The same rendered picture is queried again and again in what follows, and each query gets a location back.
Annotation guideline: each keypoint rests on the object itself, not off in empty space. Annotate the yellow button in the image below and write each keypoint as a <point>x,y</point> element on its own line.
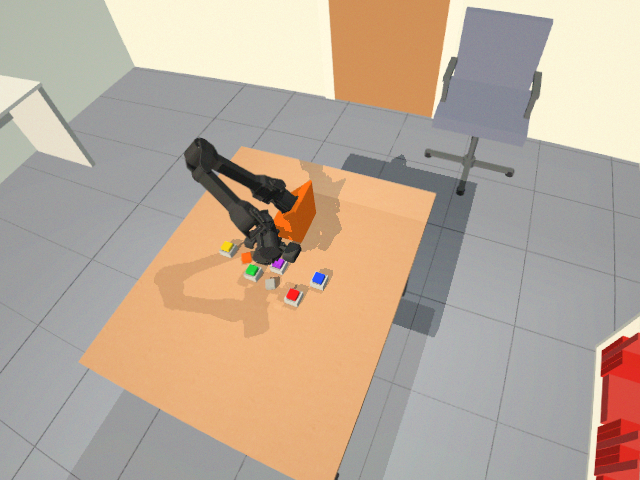
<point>228,249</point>

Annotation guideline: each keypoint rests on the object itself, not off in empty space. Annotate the blue button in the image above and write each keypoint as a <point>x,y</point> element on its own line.
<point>319,281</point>

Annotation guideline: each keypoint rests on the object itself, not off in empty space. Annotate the purple button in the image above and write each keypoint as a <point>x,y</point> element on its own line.
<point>279,267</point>

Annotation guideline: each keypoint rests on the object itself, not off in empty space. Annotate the green button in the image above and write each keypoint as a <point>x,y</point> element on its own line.
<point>253,273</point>

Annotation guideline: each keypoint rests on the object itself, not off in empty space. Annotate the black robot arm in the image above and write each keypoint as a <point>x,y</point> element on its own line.
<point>201,157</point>

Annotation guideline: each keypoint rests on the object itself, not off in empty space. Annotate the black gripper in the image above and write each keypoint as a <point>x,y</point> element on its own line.
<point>290,252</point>

